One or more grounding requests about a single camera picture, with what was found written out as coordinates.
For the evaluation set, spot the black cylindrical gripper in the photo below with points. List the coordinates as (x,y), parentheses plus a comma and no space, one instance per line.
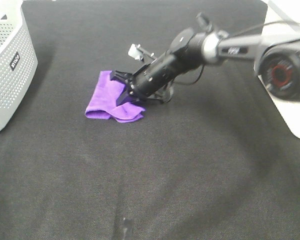
(149,78)

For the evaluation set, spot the purple towel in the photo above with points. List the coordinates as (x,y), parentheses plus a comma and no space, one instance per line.
(102,104)

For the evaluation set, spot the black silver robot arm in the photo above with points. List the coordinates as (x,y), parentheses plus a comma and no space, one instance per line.
(211,46)

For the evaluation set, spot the grey perforated plastic basket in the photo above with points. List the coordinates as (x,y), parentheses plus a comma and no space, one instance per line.
(18,60)

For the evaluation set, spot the black fabric table mat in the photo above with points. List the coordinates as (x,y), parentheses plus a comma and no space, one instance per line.
(215,163)

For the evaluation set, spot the white box at right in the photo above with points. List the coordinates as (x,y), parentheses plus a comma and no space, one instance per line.
(290,115)

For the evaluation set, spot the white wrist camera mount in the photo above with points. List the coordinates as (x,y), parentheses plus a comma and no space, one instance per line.
(138,53)

